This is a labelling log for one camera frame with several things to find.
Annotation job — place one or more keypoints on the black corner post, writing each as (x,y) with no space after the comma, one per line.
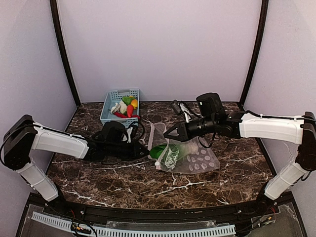
(256,51)
(62,51)

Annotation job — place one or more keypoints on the white garlic toy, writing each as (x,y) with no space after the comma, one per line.
(115,108)

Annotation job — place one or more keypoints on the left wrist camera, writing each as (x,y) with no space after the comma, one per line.
(134,132)

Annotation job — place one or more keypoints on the black right corner post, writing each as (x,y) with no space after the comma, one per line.
(256,51)

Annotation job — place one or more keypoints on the light blue plastic basket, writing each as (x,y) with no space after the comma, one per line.
(115,96)

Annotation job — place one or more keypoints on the black front table rail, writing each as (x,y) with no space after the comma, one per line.
(121,206)

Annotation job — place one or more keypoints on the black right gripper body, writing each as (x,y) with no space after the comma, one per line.
(184,129)

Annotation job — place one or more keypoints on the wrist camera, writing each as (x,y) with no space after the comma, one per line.
(134,132)
(183,110)

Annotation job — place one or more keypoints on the black left corner post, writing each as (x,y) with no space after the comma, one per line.
(62,51)

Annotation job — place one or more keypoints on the green bok choy toy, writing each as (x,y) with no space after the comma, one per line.
(167,156)

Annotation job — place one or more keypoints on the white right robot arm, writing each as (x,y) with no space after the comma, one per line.
(300,130)

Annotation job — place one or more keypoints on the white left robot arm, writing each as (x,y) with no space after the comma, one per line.
(113,141)

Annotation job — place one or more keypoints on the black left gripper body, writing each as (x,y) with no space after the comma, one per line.
(132,150)

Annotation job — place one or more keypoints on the clear zip top bag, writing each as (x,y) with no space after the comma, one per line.
(199,159)

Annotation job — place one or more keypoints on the white slotted cable duct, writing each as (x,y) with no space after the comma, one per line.
(119,230)

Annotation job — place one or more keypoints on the green leafy vegetable toy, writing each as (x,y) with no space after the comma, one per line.
(128,99)

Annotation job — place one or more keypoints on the orange carrot toy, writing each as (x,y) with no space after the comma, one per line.
(130,110)

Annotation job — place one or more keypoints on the red chili pepper toy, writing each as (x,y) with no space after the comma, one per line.
(118,114)

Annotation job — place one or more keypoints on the white napa cabbage toy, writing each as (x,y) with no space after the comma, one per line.
(123,107)

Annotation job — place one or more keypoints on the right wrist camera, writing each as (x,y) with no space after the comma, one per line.
(183,110)

